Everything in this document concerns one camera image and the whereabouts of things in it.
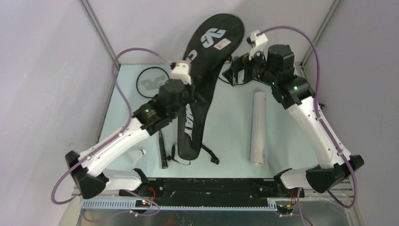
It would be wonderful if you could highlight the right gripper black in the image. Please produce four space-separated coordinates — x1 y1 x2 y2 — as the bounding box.
222 45 278 88

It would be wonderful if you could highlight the black racket bag crossway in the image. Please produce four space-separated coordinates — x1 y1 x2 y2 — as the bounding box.
177 13 245 161

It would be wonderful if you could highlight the white shuttlecock tube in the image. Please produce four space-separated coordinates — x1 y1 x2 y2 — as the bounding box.
249 92 266 167

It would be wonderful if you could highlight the shuttlecock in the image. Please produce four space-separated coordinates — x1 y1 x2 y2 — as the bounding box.
128 149 146 163

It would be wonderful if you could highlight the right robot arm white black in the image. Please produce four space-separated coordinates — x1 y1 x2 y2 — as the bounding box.
223 44 365 197

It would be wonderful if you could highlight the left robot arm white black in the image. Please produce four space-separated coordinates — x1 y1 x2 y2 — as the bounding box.
65 79 195 199

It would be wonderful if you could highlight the left badminton racket black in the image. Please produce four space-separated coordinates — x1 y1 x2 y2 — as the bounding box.
136 66 169 170

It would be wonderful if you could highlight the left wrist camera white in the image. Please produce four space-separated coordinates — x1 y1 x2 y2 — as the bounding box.
170 60 192 85

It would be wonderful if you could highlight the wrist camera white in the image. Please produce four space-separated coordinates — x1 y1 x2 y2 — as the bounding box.
170 60 192 85
246 30 268 60

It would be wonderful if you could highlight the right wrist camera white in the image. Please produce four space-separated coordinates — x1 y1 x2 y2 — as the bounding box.
246 30 268 60

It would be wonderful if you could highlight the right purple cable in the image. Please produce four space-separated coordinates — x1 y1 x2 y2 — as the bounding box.
255 25 359 209

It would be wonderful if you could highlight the black bag strap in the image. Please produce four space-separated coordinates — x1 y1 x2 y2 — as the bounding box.
167 143 220 166

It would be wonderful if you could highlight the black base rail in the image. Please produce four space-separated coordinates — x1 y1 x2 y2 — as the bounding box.
135 178 304 208

